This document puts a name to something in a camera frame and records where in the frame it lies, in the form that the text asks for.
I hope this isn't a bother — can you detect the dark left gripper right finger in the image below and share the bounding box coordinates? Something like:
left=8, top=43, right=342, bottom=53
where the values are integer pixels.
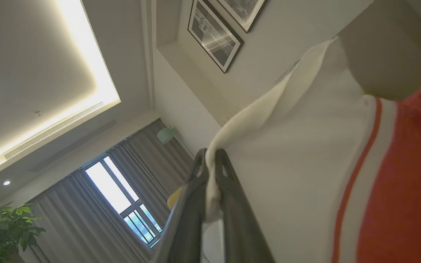
left=215, top=149, right=275, bottom=263

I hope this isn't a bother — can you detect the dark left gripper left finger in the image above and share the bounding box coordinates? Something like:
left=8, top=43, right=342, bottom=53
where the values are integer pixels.
left=152, top=148, right=209, bottom=263

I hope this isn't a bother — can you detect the red white sports jersey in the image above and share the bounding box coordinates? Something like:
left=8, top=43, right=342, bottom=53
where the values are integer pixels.
left=200, top=37, right=421, bottom=263

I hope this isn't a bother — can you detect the grey curtain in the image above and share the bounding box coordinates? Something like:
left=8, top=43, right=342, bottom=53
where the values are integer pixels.
left=110, top=119, right=195, bottom=220
left=24, top=170, right=153, bottom=263

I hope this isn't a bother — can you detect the white ceiling air vent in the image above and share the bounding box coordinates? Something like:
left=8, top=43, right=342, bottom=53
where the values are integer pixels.
left=4, top=101, right=105, bottom=161

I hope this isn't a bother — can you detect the warm ceiling cove light strip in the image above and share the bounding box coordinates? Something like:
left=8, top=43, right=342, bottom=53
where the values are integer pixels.
left=0, top=0, right=122, bottom=180

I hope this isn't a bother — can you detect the black framed picture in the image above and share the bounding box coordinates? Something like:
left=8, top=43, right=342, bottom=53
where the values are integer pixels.
left=187, top=0, right=245, bottom=74
left=216, top=0, right=269, bottom=34

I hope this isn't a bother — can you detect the green leafy houseplant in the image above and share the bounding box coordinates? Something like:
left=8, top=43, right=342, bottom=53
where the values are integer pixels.
left=0, top=201, right=46, bottom=263

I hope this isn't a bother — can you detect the window with dark frame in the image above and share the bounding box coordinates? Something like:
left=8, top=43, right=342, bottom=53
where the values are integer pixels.
left=82, top=155, right=164, bottom=249

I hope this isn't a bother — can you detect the pale green wall lamp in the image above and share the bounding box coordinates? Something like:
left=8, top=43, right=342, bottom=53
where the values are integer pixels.
left=156, top=126, right=175, bottom=145

